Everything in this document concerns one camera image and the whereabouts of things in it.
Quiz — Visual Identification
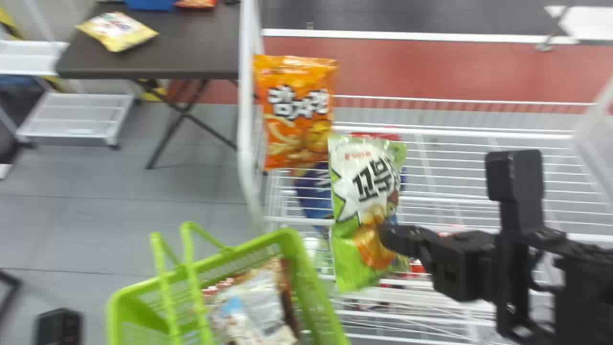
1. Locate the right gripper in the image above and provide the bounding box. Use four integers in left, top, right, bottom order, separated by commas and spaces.
380, 224, 499, 303

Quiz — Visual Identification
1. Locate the green snack packet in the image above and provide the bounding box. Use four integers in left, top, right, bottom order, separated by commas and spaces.
328, 134, 413, 294

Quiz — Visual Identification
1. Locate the blue snack packet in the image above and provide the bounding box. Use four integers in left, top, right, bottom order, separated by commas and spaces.
294, 162, 336, 232

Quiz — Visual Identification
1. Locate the green basket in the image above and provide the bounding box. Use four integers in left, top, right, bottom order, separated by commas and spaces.
105, 221, 351, 345

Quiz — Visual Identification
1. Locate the red snack packet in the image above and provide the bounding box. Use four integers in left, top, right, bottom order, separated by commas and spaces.
349, 131, 404, 142

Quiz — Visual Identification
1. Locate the white snack packet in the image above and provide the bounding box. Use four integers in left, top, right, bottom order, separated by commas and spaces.
205, 266, 298, 345

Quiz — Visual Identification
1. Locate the dark side table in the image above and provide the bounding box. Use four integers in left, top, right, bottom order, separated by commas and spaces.
55, 0, 241, 171

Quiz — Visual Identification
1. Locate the blue basket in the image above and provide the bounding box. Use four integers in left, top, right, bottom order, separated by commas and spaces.
125, 0, 176, 12

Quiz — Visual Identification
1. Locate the white shelf trolley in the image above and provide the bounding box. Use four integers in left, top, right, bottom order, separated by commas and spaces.
0, 40, 136, 150

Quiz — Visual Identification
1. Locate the yellow snack packet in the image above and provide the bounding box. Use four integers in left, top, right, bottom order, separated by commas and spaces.
75, 11, 160, 53

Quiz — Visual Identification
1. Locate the white wire rack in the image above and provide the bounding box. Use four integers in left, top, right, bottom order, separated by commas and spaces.
237, 0, 613, 345

